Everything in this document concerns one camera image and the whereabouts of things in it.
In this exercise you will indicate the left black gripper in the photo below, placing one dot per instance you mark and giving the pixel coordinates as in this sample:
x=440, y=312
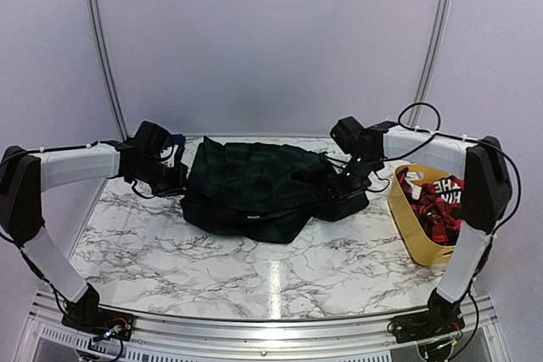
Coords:
x=179, y=182

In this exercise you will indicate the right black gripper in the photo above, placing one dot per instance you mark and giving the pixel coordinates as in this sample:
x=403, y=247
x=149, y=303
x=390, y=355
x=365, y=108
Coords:
x=341, y=192

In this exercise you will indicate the dark green plaid garment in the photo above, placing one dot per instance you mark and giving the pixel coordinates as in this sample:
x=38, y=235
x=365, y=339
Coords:
x=265, y=192

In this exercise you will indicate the navy blue t-shirt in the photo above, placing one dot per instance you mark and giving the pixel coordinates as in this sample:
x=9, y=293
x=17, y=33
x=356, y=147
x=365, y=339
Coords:
x=177, y=140

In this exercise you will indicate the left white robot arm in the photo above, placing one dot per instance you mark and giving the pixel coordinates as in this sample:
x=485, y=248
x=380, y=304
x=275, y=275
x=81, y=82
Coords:
x=29, y=175

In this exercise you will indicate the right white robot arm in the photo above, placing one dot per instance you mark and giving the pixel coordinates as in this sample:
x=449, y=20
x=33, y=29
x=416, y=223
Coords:
x=490, y=177

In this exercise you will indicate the red black printed garment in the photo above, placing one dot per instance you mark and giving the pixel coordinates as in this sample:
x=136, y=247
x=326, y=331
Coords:
x=436, y=205

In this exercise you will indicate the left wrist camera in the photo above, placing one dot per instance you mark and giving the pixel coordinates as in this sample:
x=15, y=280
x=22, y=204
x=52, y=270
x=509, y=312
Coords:
x=152, y=139

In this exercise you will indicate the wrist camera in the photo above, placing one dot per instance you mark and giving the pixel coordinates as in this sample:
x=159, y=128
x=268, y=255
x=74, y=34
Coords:
x=152, y=139
x=347, y=134

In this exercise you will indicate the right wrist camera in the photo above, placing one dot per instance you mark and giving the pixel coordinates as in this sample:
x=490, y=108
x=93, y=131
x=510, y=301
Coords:
x=347, y=134

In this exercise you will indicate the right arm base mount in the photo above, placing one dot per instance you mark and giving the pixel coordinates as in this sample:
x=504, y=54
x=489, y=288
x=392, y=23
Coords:
x=423, y=325

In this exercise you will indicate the front aluminium rail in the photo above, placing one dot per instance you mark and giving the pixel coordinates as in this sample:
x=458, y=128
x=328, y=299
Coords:
x=373, y=337

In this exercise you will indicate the right aluminium frame post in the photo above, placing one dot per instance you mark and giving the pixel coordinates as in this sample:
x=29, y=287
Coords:
x=435, y=40

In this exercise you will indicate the aluminium frame post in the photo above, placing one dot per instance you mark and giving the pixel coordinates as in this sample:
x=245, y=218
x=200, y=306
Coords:
x=106, y=67
x=435, y=40

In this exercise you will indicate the left aluminium frame post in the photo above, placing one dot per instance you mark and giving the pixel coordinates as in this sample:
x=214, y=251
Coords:
x=106, y=67

